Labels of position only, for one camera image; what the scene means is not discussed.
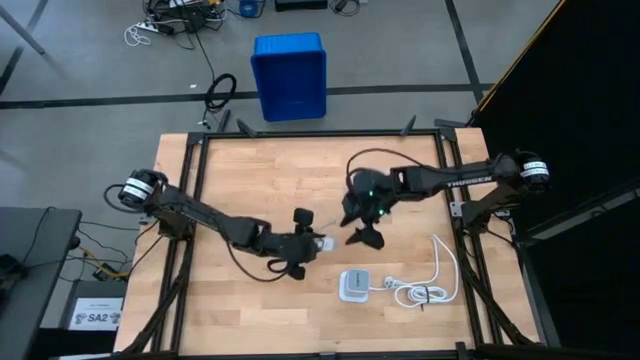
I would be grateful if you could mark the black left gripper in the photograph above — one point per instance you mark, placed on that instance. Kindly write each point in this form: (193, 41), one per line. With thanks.
(290, 247)

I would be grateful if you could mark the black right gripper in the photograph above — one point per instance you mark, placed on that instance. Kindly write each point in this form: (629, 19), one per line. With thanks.
(365, 217)

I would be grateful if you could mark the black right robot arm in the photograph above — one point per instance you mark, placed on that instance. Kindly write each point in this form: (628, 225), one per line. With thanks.
(450, 179)

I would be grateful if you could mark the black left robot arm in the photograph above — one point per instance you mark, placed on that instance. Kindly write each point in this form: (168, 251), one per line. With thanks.
(210, 220)

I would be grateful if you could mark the white cube power strip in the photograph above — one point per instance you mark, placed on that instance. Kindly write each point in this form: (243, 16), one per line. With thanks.
(356, 282)

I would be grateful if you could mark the blue plastic crate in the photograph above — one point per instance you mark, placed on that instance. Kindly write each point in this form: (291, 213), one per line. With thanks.
(290, 75)

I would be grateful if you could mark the black computer case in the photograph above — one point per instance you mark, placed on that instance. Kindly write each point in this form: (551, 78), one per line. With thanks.
(95, 290)

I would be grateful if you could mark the white SA2 label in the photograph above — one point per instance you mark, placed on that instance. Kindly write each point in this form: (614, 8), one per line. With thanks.
(97, 317)

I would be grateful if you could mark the black power brick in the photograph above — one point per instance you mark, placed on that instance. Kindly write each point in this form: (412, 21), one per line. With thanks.
(341, 5)

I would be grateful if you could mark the flat black box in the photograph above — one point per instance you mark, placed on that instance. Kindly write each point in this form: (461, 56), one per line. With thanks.
(300, 5)

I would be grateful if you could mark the small blue device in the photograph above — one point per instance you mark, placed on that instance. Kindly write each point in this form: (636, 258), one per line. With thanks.
(251, 7)

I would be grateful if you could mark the black curtain with yellow edge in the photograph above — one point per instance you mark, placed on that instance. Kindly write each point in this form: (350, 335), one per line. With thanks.
(575, 75)

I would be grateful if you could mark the white floor power strip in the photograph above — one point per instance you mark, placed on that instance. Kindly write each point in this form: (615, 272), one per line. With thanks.
(150, 26)

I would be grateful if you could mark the gray desk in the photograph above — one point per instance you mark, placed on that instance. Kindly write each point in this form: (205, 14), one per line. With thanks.
(30, 300)

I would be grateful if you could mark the gray metal leg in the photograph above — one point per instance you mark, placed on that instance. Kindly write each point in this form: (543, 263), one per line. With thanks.
(22, 31)

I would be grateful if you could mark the black aluminium table frame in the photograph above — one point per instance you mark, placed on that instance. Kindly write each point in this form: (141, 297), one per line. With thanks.
(320, 134)

